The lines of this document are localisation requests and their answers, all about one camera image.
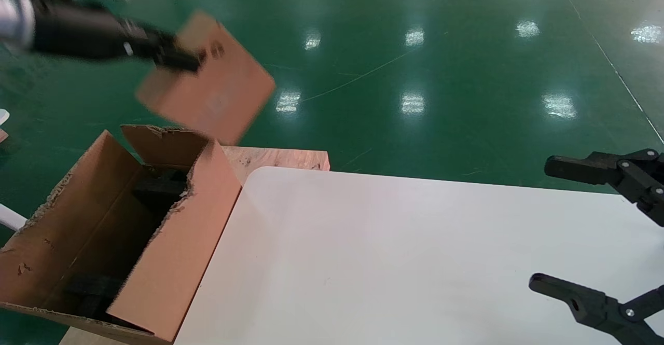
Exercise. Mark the small white flat piece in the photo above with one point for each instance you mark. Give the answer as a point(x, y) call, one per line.
point(3, 116)

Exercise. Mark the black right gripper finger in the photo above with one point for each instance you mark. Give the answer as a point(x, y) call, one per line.
point(591, 303)
point(570, 168)

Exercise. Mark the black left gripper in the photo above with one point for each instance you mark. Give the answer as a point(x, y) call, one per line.
point(78, 31)

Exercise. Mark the large open cardboard box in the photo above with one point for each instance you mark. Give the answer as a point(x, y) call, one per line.
point(171, 262)

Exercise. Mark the small pinkish brown piece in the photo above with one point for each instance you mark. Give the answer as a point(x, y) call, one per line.
point(2, 136)

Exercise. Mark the white frame bar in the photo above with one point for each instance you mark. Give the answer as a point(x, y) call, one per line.
point(10, 218)

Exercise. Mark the black foam insert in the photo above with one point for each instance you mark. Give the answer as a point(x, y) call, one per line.
point(161, 189)
point(93, 290)

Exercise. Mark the small cardboard box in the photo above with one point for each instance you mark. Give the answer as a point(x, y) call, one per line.
point(218, 101)

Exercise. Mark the white and silver left arm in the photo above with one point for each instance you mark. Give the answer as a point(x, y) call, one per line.
point(14, 18)

